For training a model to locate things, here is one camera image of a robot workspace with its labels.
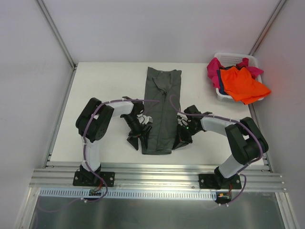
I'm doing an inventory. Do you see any dark grey t-shirt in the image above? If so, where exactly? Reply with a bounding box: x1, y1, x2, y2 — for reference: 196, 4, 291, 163
142, 67, 182, 155

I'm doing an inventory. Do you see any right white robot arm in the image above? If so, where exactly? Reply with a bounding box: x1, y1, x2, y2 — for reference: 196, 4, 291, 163
173, 105, 269, 190

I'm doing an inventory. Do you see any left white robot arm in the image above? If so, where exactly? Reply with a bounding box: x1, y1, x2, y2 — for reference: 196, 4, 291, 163
76, 96, 152, 185

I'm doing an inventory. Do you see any navy blue t-shirt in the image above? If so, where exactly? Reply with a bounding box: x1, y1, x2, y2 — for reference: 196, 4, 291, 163
216, 70, 227, 95

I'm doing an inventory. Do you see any right small circuit board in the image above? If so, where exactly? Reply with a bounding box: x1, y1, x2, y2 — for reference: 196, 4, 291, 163
218, 192, 232, 199

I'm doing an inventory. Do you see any small circuit board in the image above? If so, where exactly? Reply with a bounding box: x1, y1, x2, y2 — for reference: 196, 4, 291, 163
89, 189, 102, 196
218, 192, 232, 199

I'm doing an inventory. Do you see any left small circuit board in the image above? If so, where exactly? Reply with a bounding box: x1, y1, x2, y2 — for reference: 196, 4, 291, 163
89, 189, 102, 196

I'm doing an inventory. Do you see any orange t-shirt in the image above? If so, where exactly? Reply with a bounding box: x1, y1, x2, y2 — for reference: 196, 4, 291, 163
220, 66, 271, 105

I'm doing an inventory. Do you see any magenta t-shirt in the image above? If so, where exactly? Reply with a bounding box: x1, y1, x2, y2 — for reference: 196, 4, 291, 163
207, 57, 264, 89

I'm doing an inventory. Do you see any white plastic laundry basket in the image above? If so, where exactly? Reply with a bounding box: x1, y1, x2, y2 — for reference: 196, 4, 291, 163
214, 52, 262, 104

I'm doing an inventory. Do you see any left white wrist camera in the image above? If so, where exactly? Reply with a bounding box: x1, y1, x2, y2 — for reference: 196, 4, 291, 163
139, 115, 153, 124

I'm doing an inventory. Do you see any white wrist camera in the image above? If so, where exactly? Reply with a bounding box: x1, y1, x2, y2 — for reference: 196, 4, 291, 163
177, 115, 188, 126
139, 115, 153, 124

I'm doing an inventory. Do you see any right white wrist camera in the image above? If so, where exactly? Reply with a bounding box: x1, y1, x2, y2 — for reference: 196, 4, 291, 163
177, 115, 188, 126

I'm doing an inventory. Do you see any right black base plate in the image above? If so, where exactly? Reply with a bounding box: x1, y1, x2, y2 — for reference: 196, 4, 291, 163
198, 173, 242, 190

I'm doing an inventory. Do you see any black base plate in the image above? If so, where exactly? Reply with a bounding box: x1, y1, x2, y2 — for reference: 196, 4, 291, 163
198, 173, 242, 190
72, 170, 115, 187

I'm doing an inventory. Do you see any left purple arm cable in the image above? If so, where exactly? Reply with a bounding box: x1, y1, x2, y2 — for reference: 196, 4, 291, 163
81, 98, 161, 204

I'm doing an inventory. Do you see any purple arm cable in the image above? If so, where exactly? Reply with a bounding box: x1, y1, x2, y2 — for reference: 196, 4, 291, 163
81, 98, 161, 204
169, 94, 264, 207

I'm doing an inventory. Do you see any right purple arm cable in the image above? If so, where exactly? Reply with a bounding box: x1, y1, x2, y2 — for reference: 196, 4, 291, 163
169, 94, 264, 207

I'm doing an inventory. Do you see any white slotted cable duct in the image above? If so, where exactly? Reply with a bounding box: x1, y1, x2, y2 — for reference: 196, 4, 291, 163
40, 188, 216, 200

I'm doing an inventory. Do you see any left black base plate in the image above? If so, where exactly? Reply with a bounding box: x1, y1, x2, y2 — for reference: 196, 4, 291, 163
72, 170, 115, 187

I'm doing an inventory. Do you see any aluminium mounting rail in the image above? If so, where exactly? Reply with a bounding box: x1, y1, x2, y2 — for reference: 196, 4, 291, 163
30, 162, 288, 192

